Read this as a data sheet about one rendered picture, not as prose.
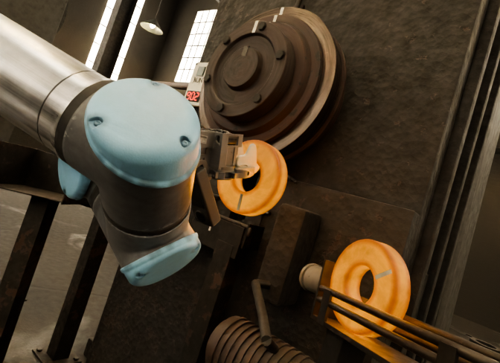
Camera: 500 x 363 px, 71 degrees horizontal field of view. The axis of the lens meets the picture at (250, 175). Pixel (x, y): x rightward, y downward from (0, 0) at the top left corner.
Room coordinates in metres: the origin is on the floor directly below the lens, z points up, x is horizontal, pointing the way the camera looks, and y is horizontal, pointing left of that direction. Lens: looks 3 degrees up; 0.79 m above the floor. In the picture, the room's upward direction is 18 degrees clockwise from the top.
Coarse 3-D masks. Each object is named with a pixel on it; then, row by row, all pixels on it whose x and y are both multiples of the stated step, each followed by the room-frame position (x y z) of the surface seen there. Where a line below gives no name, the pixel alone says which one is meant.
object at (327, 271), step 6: (324, 264) 0.66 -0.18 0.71; (330, 264) 0.66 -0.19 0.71; (324, 270) 0.66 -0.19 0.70; (330, 270) 0.66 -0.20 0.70; (324, 276) 0.66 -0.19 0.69; (330, 276) 0.66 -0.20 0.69; (318, 282) 0.66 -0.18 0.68; (324, 282) 0.66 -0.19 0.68; (318, 288) 0.66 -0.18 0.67; (318, 294) 0.66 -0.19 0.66; (312, 306) 0.66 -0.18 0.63; (318, 306) 0.66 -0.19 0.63; (312, 312) 0.65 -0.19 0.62; (330, 312) 0.66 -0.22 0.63; (336, 318) 0.67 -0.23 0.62
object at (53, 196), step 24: (0, 144) 1.08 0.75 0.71; (0, 168) 1.11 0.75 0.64; (24, 168) 1.22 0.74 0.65; (48, 168) 1.24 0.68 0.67; (24, 192) 1.05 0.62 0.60; (48, 192) 1.20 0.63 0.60; (48, 216) 1.14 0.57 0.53; (24, 240) 1.11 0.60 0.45; (24, 264) 1.11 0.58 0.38; (0, 288) 1.11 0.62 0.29; (24, 288) 1.14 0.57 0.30; (0, 312) 1.11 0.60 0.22; (0, 336) 1.11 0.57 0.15; (0, 360) 1.15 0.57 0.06
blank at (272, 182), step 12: (264, 144) 0.70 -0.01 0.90; (264, 156) 0.69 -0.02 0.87; (276, 156) 0.67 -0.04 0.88; (264, 168) 0.68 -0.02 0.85; (276, 168) 0.67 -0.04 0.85; (228, 180) 0.73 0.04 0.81; (240, 180) 0.74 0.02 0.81; (264, 180) 0.68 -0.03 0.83; (276, 180) 0.66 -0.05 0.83; (228, 192) 0.72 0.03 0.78; (240, 192) 0.71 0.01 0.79; (252, 192) 0.69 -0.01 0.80; (264, 192) 0.67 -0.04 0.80; (276, 192) 0.66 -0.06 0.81; (228, 204) 0.72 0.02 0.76; (240, 204) 0.70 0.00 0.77; (252, 204) 0.68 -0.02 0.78; (264, 204) 0.67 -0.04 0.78
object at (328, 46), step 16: (256, 16) 1.07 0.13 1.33; (304, 16) 0.96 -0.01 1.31; (320, 32) 0.92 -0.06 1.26; (336, 48) 0.94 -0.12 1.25; (336, 64) 0.87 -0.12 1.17; (336, 80) 0.90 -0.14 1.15; (320, 96) 0.88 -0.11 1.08; (336, 96) 0.92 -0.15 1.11; (320, 112) 0.87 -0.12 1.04; (304, 128) 0.89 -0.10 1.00; (320, 128) 0.93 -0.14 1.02; (272, 144) 0.94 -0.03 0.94; (288, 144) 0.91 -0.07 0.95
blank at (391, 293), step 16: (368, 240) 0.60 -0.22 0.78; (352, 256) 0.62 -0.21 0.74; (368, 256) 0.59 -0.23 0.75; (384, 256) 0.56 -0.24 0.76; (400, 256) 0.56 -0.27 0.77; (336, 272) 0.65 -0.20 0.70; (352, 272) 0.62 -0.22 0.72; (384, 272) 0.55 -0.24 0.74; (400, 272) 0.54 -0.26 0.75; (336, 288) 0.64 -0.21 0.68; (352, 288) 0.62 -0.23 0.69; (384, 288) 0.54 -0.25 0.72; (400, 288) 0.53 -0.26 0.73; (368, 304) 0.56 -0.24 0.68; (384, 304) 0.53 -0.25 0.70; (400, 304) 0.52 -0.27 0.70; (368, 336) 0.57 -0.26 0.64
